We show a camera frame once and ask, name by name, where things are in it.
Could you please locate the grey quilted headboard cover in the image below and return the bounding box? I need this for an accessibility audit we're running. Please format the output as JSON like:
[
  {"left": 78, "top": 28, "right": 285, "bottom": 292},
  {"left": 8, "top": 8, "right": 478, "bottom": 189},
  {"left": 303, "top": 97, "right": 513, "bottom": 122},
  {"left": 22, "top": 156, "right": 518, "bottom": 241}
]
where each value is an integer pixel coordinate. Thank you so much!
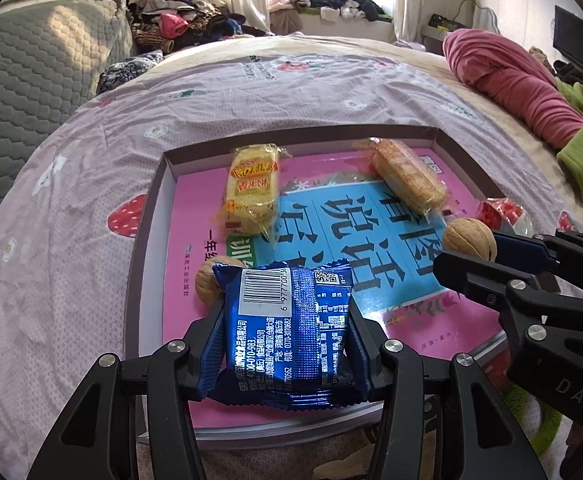
[{"left": 0, "top": 0, "right": 138, "bottom": 242}]

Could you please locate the green fuzzy ring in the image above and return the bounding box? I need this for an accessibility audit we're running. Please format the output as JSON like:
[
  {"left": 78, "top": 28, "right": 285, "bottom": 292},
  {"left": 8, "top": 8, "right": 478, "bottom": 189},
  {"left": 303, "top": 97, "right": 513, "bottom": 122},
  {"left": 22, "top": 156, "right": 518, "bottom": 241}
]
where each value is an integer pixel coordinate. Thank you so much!
[{"left": 504, "top": 385, "right": 577, "bottom": 462}]

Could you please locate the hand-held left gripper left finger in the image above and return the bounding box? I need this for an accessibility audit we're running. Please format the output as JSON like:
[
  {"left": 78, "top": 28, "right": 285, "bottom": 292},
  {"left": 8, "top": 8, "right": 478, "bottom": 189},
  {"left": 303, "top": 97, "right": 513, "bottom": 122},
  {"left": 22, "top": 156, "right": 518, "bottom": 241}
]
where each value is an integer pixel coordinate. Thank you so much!
[{"left": 26, "top": 300, "right": 228, "bottom": 480}]

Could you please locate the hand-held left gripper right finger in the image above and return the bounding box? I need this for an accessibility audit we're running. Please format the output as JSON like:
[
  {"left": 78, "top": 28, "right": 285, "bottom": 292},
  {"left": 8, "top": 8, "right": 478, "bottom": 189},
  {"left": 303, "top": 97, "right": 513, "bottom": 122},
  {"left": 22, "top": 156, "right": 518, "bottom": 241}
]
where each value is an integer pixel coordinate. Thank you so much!
[{"left": 348, "top": 300, "right": 547, "bottom": 480}]

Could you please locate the yellow snack cake packet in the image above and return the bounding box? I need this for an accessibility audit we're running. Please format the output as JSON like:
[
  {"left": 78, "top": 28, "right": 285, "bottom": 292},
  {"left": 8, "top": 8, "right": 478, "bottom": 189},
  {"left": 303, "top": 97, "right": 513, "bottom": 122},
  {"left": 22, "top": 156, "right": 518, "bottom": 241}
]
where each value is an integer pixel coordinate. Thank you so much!
[{"left": 210, "top": 144, "right": 293, "bottom": 246}]

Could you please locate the walnut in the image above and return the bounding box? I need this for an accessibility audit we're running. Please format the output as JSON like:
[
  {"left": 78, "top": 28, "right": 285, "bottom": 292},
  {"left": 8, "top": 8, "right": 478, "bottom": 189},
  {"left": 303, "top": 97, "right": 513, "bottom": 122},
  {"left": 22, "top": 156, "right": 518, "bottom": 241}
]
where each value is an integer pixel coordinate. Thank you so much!
[
  {"left": 195, "top": 255, "right": 233, "bottom": 307},
  {"left": 442, "top": 216, "right": 499, "bottom": 264}
]

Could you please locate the beige stocking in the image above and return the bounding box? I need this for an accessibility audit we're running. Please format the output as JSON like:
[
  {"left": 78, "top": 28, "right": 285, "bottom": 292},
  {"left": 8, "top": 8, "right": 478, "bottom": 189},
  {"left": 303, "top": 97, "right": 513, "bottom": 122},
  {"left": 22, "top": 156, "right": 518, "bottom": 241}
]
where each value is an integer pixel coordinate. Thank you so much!
[{"left": 311, "top": 437, "right": 385, "bottom": 480}]

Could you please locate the pink strawberry print bedsheet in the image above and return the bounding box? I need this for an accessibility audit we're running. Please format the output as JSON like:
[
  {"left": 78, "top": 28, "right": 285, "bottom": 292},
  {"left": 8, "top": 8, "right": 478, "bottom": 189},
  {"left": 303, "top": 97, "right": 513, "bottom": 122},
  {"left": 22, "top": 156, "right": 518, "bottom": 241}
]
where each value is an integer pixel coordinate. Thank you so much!
[{"left": 0, "top": 52, "right": 583, "bottom": 480}]

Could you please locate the pink printed box tray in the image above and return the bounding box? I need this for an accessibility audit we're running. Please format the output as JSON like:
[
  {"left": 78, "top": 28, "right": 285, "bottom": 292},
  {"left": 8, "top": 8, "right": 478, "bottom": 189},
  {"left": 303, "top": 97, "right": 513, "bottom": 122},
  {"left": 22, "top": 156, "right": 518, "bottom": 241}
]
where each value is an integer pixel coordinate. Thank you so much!
[{"left": 123, "top": 122, "right": 512, "bottom": 445}]

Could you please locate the blue snack packet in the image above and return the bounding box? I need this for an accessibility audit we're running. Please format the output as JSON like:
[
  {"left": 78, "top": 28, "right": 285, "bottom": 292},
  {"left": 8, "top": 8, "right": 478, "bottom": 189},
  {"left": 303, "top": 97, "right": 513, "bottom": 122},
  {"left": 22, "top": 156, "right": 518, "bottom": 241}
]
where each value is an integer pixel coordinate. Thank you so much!
[{"left": 196, "top": 255, "right": 373, "bottom": 411}]

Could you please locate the tan cloth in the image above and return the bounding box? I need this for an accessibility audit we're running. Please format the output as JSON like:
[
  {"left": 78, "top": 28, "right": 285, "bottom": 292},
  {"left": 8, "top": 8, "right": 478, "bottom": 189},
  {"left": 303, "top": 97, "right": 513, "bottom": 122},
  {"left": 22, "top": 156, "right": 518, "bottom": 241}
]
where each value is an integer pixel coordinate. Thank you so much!
[{"left": 529, "top": 46, "right": 555, "bottom": 69}]

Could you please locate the white desk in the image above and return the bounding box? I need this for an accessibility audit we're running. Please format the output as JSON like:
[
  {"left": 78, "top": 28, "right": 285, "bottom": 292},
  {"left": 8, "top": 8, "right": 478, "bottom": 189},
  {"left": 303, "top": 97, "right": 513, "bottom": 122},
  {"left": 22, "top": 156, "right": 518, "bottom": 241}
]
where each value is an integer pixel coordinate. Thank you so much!
[{"left": 420, "top": 22, "right": 453, "bottom": 54}]

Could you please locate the pile of clothes on bed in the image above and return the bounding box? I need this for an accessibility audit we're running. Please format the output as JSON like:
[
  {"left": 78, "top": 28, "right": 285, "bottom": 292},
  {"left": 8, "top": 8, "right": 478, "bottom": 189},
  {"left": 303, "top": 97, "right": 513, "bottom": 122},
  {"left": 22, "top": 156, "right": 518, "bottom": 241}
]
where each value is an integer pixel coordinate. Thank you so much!
[{"left": 116, "top": 0, "right": 263, "bottom": 54}]

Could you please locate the dark floral cloth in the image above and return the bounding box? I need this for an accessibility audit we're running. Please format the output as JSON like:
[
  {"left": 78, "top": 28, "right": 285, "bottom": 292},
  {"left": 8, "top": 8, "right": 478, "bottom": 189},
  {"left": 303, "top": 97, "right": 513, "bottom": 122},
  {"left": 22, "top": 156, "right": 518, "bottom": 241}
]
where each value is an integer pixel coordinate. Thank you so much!
[{"left": 96, "top": 50, "right": 165, "bottom": 95}]

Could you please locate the black bag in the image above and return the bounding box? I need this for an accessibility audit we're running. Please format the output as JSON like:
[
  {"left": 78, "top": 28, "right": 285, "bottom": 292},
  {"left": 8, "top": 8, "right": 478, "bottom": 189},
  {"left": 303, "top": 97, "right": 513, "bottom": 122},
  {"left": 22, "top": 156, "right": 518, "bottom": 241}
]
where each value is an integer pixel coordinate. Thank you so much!
[{"left": 429, "top": 14, "right": 465, "bottom": 31}]

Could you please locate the red and white snack packet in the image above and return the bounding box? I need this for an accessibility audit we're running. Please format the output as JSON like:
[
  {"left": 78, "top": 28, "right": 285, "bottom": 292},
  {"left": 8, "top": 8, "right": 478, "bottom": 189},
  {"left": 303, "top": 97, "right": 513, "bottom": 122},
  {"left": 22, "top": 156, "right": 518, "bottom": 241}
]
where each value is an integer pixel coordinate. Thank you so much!
[{"left": 476, "top": 197, "right": 535, "bottom": 236}]

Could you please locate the rolled pink blanket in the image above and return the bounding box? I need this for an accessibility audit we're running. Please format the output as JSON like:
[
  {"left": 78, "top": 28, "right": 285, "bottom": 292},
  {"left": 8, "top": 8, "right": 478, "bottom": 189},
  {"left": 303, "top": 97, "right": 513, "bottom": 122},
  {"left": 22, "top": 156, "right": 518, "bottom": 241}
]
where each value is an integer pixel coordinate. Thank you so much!
[{"left": 443, "top": 29, "right": 583, "bottom": 150}]

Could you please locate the orange biscuit packet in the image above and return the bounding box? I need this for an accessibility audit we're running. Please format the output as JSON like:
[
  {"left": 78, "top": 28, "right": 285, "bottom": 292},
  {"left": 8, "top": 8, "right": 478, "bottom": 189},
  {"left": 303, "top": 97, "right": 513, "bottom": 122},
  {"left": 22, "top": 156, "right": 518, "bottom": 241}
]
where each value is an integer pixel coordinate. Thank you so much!
[{"left": 354, "top": 137, "right": 465, "bottom": 221}]

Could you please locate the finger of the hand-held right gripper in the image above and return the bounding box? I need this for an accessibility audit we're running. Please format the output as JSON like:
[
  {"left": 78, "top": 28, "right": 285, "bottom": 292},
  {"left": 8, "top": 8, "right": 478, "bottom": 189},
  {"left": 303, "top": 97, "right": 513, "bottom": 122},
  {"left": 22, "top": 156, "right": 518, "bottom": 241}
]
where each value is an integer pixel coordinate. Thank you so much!
[
  {"left": 490, "top": 229, "right": 583, "bottom": 304},
  {"left": 433, "top": 251, "right": 548, "bottom": 312}
]

